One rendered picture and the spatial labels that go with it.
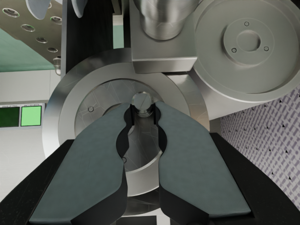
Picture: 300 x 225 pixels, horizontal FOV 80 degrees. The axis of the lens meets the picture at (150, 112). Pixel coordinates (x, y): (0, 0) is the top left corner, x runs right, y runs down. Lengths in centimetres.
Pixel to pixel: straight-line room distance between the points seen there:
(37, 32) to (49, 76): 296
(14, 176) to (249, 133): 56
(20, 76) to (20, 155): 312
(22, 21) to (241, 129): 45
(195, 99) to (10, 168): 54
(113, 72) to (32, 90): 334
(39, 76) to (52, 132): 333
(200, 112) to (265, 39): 10
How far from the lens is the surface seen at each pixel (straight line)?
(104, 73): 17
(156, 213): 53
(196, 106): 17
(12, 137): 62
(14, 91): 366
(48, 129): 18
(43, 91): 340
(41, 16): 23
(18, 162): 60
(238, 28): 21
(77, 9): 20
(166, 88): 16
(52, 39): 49
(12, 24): 47
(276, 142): 28
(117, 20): 63
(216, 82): 18
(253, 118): 31
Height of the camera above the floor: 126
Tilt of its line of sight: 8 degrees down
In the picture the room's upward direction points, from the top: 177 degrees clockwise
